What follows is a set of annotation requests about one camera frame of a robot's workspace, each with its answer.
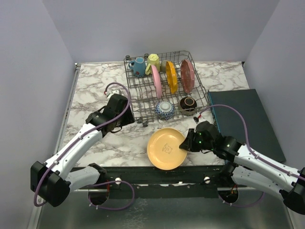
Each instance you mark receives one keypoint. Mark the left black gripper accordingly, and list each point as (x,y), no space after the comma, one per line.
(128,119)

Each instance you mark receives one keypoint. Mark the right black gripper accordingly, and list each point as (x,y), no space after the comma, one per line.
(188,144)

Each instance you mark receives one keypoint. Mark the tan bear print plate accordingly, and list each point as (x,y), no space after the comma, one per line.
(163,149)

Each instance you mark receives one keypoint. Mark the dark brown patterned bowl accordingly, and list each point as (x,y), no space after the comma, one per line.
(187,106)

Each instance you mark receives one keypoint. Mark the red blue patterned bowl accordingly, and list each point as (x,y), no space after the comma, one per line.
(164,110)

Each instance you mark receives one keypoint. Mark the blue mug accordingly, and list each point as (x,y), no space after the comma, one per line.
(138,67)

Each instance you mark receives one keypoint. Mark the plain pink plate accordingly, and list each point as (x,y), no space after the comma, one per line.
(157,81)

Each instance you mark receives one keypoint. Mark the grey wire dish rack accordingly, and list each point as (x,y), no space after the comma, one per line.
(143,92)

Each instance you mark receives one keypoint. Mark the yellow cream mug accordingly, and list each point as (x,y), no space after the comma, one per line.
(153,59)

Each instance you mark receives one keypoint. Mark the small grey mug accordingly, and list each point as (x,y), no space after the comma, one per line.
(163,65)

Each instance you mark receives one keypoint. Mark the pink dotted plate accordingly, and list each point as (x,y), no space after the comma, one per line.
(187,75)

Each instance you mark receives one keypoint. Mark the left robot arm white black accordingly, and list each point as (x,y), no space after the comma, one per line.
(54,179)

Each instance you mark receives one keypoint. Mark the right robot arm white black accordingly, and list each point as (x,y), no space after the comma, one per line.
(249,168)

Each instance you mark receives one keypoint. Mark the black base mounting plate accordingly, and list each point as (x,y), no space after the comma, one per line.
(181,182)

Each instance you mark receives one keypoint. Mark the dark blue box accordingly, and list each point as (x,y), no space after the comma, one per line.
(261,135)

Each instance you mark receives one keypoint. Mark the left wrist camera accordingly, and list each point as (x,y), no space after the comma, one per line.
(111,93)

